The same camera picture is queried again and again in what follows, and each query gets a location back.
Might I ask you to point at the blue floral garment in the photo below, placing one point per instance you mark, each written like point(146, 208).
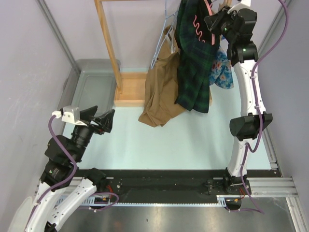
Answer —
point(221, 71)

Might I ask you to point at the wooden clothes rack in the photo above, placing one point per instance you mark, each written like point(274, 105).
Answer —
point(130, 86)

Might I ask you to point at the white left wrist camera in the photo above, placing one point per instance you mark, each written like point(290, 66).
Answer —
point(69, 114)

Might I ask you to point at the pink plastic hanger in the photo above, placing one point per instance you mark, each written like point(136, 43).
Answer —
point(202, 9)

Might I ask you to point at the green plaid garment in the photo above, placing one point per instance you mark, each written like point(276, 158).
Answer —
point(196, 60)

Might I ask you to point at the light blue wire hanger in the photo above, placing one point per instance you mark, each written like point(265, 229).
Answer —
point(169, 26)

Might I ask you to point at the tan brown skirt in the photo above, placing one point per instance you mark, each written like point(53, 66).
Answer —
point(161, 90)

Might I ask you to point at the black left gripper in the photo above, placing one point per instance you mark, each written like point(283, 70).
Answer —
point(105, 122)

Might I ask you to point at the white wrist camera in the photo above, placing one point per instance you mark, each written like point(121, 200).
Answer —
point(69, 114)
point(242, 4)

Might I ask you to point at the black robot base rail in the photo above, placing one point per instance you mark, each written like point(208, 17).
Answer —
point(176, 186)

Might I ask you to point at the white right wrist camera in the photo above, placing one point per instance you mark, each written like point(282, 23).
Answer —
point(242, 4)

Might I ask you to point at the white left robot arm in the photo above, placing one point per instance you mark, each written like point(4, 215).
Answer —
point(71, 130)

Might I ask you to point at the grey plastic bin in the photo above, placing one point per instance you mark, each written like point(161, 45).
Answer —
point(91, 82)

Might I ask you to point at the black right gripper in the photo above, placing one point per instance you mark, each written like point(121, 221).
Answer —
point(212, 22)

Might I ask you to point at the beige wooden hanger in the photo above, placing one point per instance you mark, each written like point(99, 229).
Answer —
point(224, 3)

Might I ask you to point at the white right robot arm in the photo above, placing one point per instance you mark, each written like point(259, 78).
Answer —
point(236, 25)

